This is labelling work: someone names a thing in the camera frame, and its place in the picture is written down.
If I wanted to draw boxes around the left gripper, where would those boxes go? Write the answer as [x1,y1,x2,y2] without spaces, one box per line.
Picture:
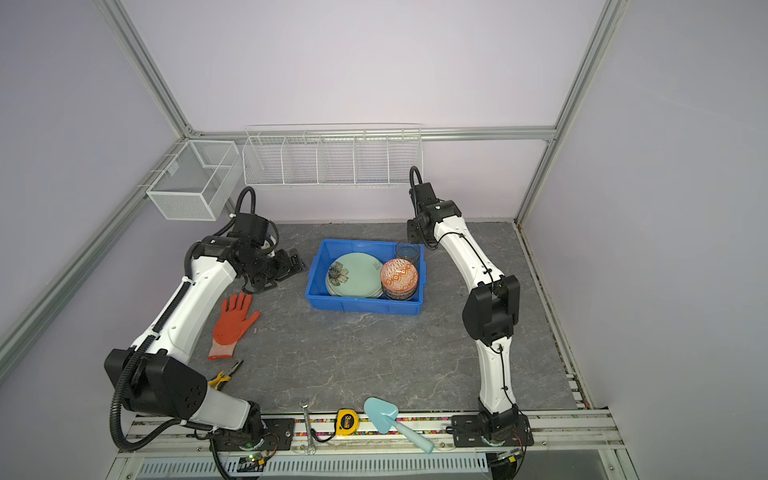
[243,248,308,294]

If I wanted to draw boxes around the orange blue patterned bowl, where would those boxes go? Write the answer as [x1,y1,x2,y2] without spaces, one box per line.
[380,258,419,292]

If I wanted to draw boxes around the red striped bowl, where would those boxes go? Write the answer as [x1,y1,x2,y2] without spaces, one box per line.
[383,288,418,301]

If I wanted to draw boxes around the green pineapple plate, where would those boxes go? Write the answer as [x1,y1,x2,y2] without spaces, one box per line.
[326,252,383,299]

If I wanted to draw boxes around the green glass cup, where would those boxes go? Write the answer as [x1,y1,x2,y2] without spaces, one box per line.
[395,241,421,266]

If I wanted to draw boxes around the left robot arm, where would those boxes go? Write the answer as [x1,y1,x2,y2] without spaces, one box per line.
[104,187,304,452]

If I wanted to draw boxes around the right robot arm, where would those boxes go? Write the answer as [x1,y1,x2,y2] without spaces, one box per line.
[407,166,522,442]

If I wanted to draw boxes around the blue plastic bin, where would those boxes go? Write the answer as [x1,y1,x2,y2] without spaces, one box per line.
[305,239,427,316]

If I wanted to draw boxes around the orange work glove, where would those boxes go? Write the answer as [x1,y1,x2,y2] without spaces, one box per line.
[207,292,261,361]

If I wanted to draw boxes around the white mesh box basket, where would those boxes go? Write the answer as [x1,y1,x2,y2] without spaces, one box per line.
[147,140,242,221]

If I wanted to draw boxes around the teal garden trowel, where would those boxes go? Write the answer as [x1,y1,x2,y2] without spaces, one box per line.
[364,397,434,454]

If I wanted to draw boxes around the yellow tape measure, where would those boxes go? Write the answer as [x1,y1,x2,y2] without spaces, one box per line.
[335,409,360,437]

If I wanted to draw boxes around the silver wrench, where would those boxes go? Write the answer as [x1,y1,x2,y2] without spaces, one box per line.
[299,399,316,455]

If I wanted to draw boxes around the white vent grille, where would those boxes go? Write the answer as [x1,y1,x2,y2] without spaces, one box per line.
[133,453,490,479]

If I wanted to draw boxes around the white wire shelf basket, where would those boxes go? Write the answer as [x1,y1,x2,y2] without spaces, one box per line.
[242,123,423,187]

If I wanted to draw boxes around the yellow handled pliers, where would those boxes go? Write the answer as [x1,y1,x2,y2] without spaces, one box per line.
[208,360,243,390]

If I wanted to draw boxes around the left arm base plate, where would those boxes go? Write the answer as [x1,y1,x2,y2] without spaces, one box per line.
[208,418,295,453]

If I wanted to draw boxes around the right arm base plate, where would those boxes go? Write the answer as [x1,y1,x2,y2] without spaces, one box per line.
[446,412,534,448]

